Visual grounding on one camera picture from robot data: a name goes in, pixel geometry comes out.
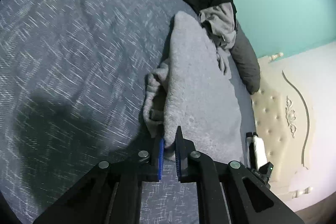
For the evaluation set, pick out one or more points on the dark grey rolled duvet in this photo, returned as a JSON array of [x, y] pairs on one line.
[[245, 60]]

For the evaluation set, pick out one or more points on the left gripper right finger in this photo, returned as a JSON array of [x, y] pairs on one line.
[[228, 193]]

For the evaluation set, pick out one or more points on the cream tufted headboard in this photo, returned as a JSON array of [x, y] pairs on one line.
[[294, 112]]

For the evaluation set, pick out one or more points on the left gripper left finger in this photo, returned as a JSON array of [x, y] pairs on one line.
[[110, 192]]

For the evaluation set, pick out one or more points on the grey knit sweater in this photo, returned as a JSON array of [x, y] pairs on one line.
[[189, 90]]

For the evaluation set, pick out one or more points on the blue patterned bed sheet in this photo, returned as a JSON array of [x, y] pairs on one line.
[[73, 78]]

